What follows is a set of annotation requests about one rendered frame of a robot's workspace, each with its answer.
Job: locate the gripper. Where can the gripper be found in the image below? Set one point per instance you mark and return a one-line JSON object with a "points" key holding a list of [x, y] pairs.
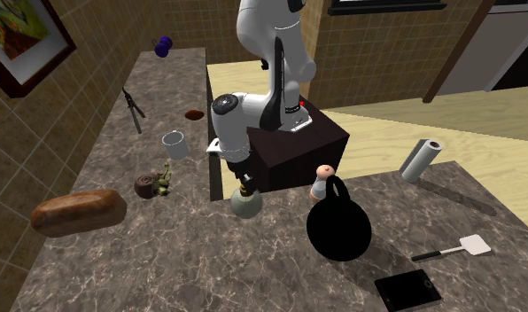
{"points": [[238, 167]]}

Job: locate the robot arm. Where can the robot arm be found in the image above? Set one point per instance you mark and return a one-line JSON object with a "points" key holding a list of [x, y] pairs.
{"points": [[279, 26]]}

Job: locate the grey-green round flask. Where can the grey-green round flask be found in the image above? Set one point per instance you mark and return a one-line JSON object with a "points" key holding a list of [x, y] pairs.
{"points": [[246, 205]]}

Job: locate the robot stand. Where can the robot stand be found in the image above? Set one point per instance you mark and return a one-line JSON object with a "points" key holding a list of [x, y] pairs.
{"points": [[298, 151]]}

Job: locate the white cup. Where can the white cup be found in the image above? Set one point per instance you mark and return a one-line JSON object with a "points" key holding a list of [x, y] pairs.
{"points": [[177, 147]]}

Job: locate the small brown oval thing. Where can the small brown oval thing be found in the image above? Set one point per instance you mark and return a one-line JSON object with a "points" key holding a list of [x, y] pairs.
{"points": [[194, 114]]}

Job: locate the wood and white pepper mill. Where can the wood and white pepper mill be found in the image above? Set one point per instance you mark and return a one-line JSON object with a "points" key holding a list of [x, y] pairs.
{"points": [[320, 186]]}

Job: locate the brown and green snail figure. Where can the brown and green snail figure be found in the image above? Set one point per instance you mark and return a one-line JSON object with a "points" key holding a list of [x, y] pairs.
{"points": [[146, 186]]}

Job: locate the black kettlebell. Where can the black kettlebell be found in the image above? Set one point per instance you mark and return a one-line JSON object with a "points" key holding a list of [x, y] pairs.
{"points": [[338, 229]]}

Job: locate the brown bread loaf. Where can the brown bread loaf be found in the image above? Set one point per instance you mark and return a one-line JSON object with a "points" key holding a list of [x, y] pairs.
{"points": [[78, 212]]}

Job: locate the white paper towel roll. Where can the white paper towel roll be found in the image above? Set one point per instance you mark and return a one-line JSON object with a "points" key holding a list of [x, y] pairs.
{"points": [[421, 159]]}

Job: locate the black tablet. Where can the black tablet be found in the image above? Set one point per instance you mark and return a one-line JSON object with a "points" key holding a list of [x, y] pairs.
{"points": [[407, 290]]}

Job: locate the dark framed window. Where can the dark framed window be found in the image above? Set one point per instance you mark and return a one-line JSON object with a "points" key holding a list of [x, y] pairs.
{"points": [[385, 7]]}

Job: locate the dark framed wall picture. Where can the dark framed wall picture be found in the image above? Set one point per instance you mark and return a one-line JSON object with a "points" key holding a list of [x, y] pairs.
{"points": [[18, 34]]}

